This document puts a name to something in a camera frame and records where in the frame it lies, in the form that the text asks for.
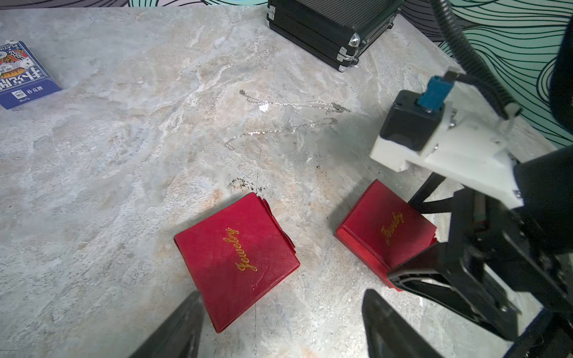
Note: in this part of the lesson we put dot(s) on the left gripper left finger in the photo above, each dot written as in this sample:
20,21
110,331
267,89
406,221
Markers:
179,335

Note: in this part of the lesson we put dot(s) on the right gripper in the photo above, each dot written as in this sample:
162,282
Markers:
509,271

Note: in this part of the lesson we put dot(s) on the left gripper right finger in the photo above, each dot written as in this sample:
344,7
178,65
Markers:
388,334

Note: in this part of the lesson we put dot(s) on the red jewelry box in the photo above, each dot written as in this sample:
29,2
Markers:
384,231
236,256

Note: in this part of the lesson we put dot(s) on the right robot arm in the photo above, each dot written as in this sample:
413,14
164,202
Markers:
528,45

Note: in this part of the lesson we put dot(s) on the black flat case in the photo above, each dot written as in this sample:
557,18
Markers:
336,32

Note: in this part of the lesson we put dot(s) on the small card pack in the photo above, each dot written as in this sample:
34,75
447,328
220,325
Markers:
23,77

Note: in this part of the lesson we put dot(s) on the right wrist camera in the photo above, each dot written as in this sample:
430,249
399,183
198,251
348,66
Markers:
424,129

